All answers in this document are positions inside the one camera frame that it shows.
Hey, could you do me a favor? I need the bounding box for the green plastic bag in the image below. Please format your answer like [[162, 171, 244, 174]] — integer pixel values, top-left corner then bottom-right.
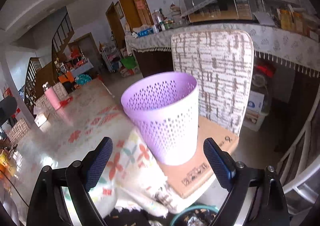
[[121, 55, 137, 69]]

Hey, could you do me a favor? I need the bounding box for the red plastic wrapper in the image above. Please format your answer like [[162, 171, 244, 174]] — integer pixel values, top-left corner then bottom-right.
[[60, 96, 73, 107]]

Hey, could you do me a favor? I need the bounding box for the cardboard box under basket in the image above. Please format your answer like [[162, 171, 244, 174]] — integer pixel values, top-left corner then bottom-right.
[[158, 116, 239, 199]]

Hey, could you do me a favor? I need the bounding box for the pink water bottle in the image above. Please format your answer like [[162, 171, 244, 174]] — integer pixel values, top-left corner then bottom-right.
[[42, 82, 61, 111]]

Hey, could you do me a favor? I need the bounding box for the wooden staircase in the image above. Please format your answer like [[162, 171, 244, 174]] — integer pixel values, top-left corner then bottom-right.
[[23, 13, 74, 112]]

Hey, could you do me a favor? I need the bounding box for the purple perforated waste basket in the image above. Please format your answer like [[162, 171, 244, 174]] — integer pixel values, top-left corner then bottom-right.
[[121, 72, 199, 166]]

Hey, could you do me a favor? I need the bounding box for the sideboard with lace cloth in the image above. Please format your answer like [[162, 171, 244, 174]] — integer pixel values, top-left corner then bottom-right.
[[124, 22, 320, 117]]

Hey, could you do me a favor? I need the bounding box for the white tissue pack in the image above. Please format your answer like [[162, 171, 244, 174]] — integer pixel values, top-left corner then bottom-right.
[[34, 106, 49, 127]]

